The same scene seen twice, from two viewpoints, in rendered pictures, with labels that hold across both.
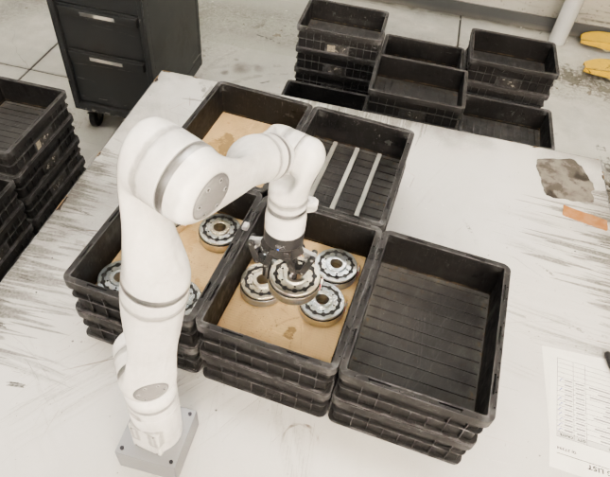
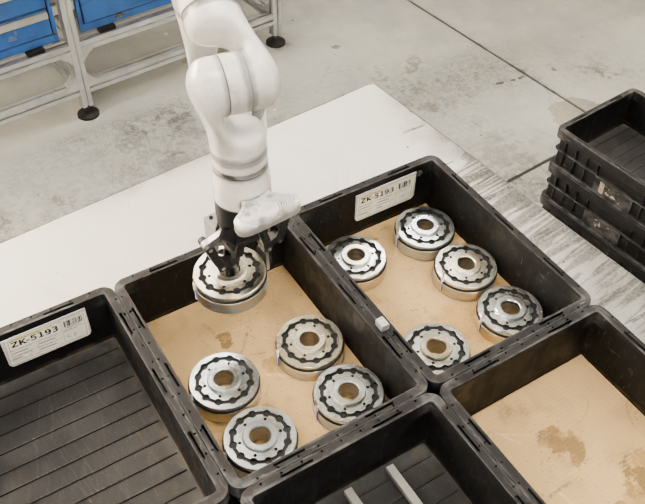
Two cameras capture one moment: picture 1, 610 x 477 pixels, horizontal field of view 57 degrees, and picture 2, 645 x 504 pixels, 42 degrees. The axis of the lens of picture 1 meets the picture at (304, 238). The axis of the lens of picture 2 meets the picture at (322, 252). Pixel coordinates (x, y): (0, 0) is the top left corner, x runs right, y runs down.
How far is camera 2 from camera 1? 1.41 m
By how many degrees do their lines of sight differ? 78
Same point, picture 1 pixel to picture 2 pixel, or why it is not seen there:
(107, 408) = not seen: hidden behind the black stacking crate
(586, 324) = not seen: outside the picture
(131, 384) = not seen: hidden behind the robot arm
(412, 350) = (73, 445)
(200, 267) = (395, 314)
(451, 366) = (9, 469)
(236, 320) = (288, 304)
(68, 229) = (609, 292)
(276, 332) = (238, 328)
